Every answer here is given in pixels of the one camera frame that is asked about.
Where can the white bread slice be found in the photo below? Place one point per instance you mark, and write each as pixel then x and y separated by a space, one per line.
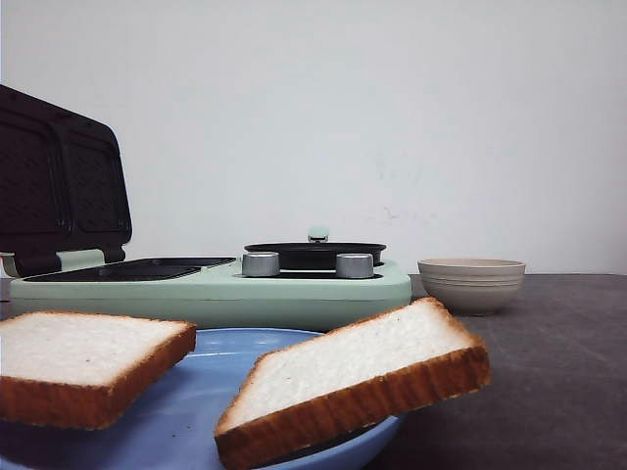
pixel 84 370
pixel 352 377

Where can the beige ceramic bowl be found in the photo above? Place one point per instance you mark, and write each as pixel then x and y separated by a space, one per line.
pixel 472 286

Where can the breakfast maker hinged lid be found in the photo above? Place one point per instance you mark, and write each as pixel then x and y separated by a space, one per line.
pixel 62 186

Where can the mint green breakfast maker base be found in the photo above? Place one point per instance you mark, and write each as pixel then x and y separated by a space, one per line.
pixel 211 291

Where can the black round frying pan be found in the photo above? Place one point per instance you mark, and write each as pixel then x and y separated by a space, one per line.
pixel 316 256

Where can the right silver control knob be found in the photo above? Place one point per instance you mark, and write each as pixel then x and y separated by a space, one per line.
pixel 354 266

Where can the silver control knob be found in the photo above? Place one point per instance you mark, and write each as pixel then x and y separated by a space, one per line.
pixel 354 266
pixel 260 264

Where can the left silver control knob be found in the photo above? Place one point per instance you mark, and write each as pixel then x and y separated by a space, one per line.
pixel 260 264

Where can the blue ceramic plate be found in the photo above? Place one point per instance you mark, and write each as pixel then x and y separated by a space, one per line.
pixel 171 426

